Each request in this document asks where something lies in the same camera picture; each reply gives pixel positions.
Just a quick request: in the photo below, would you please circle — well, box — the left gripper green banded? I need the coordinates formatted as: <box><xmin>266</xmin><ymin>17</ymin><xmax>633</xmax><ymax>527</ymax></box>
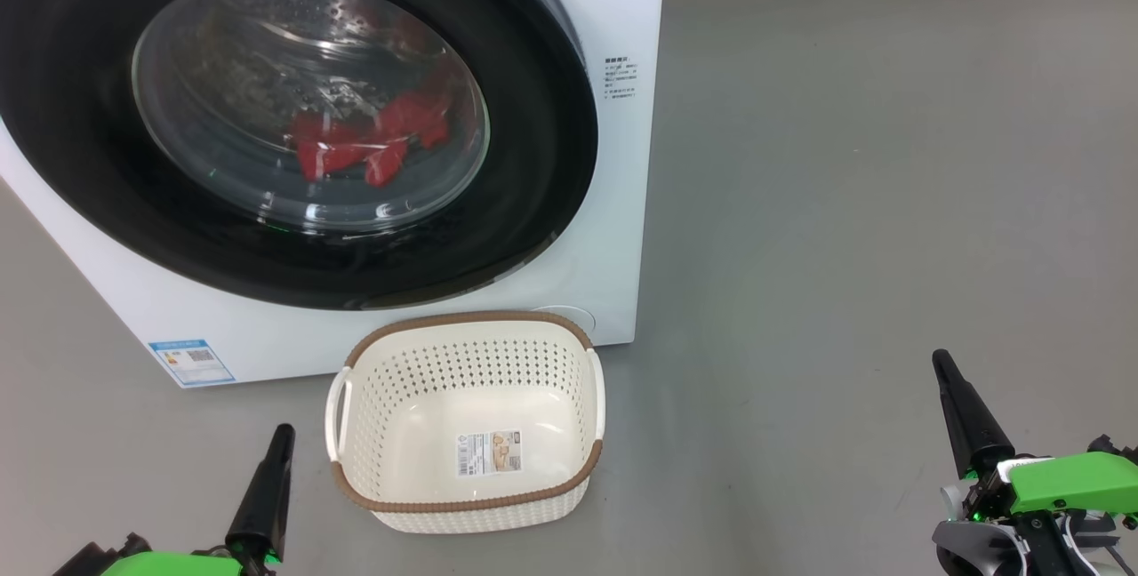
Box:
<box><xmin>53</xmin><ymin>423</ymin><xmax>296</xmax><ymax>576</ymax></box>

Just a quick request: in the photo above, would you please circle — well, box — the right gripper green banded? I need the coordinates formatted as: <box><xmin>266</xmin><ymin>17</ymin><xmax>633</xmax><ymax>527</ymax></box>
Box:
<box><xmin>932</xmin><ymin>349</ymin><xmax>1138</xmax><ymax>576</ymax></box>

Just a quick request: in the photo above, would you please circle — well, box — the red and white garment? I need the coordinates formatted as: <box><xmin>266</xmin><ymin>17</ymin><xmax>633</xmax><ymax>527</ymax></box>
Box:
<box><xmin>292</xmin><ymin>60</ymin><xmax>459</xmax><ymax>188</ymax></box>

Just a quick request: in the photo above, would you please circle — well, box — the round black glass washer door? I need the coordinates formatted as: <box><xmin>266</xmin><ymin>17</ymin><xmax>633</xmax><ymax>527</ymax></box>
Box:
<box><xmin>0</xmin><ymin>0</ymin><xmax>598</xmax><ymax>310</ymax></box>

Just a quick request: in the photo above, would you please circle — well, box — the cream basket with brown rim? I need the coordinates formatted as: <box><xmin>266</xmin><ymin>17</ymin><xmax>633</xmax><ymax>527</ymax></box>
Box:
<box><xmin>325</xmin><ymin>310</ymin><xmax>607</xmax><ymax>534</ymax></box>

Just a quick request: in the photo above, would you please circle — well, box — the printed label sticker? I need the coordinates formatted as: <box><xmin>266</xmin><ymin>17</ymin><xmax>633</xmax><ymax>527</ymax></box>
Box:
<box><xmin>457</xmin><ymin>430</ymin><xmax>523</xmax><ymax>477</ymax></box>

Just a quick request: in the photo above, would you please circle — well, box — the white front-load washing machine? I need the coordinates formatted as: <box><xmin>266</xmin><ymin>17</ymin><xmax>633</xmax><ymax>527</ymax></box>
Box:
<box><xmin>0</xmin><ymin>0</ymin><xmax>668</xmax><ymax>390</ymax></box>

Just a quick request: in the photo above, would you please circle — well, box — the blue energy label sticker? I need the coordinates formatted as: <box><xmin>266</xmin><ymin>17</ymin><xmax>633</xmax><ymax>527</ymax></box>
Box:
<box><xmin>148</xmin><ymin>340</ymin><xmax>236</xmax><ymax>388</ymax></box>

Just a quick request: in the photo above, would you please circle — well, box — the round white filter cover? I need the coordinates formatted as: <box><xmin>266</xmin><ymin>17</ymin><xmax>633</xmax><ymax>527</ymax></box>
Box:
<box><xmin>532</xmin><ymin>305</ymin><xmax>597</xmax><ymax>348</ymax></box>

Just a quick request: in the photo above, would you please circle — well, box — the printed instruction text label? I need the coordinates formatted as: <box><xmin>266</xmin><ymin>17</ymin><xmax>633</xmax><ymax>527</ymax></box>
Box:
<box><xmin>605</xmin><ymin>56</ymin><xmax>638</xmax><ymax>101</ymax></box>

